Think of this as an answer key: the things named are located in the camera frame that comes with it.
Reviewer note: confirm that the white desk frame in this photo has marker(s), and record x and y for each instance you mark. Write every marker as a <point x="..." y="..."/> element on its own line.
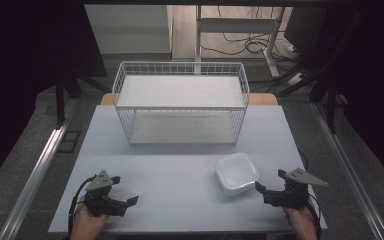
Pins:
<point x="236" y="25"/>

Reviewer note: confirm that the person's left hand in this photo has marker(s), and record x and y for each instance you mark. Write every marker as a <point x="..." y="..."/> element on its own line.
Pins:
<point x="87" y="223"/>

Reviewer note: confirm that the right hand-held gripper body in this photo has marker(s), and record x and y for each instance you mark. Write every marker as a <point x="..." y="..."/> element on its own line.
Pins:
<point x="291" y="193"/>

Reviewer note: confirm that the white cabinet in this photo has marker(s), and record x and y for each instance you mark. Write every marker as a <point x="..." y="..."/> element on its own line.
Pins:
<point x="130" y="30"/>

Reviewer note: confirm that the black stand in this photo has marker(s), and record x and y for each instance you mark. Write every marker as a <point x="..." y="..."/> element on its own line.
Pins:
<point x="330" y="106"/>
<point x="60" y="100"/>

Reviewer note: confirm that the person's right hand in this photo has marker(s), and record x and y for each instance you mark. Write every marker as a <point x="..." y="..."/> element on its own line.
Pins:
<point x="300" y="223"/>

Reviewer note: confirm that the white square plastic container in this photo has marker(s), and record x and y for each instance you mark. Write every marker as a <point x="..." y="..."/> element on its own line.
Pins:
<point x="236" y="173"/>

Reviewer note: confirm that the aluminium rail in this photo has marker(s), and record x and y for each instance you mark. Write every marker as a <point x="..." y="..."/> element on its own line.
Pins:
<point x="346" y="166"/>
<point x="33" y="176"/>

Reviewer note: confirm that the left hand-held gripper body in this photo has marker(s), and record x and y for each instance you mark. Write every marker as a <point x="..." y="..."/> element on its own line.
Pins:
<point x="104" y="200"/>

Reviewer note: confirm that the wooden table board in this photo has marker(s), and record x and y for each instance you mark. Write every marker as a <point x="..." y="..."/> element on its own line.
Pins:
<point x="263" y="99"/>

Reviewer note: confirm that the white power strip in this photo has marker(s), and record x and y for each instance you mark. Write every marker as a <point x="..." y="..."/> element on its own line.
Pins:
<point x="295" y="79"/>

